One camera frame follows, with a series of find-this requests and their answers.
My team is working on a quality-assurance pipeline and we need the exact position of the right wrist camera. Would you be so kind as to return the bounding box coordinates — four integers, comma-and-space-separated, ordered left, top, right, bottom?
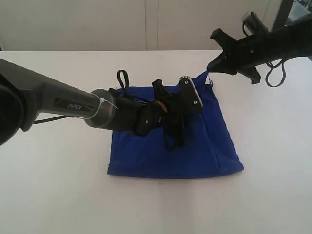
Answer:
242, 11, 269, 36

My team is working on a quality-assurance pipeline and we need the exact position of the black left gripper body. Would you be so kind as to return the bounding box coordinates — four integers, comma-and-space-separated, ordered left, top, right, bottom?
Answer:
133, 93, 190, 136

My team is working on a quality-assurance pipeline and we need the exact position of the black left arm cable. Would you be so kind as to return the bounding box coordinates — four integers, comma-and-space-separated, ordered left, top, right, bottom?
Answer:
31, 69, 152, 125

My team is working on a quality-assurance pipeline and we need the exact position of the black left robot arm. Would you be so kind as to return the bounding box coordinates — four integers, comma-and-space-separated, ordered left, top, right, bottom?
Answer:
0, 60, 191, 145

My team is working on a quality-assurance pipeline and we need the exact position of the window with dark frame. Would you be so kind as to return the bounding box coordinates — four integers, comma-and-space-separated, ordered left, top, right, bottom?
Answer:
270, 0, 312, 30

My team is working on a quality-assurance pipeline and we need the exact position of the blue towel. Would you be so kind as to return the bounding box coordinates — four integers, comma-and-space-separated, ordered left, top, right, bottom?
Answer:
107, 71, 244, 179

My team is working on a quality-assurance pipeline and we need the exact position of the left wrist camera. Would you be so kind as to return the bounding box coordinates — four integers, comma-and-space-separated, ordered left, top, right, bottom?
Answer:
179, 76, 203, 114

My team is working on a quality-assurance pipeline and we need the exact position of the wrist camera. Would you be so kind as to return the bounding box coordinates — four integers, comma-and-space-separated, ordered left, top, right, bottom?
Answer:
242, 11, 269, 36
179, 76, 203, 114

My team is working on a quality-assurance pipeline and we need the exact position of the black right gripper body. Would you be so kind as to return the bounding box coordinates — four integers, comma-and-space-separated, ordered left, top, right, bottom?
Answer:
226, 21, 312, 73

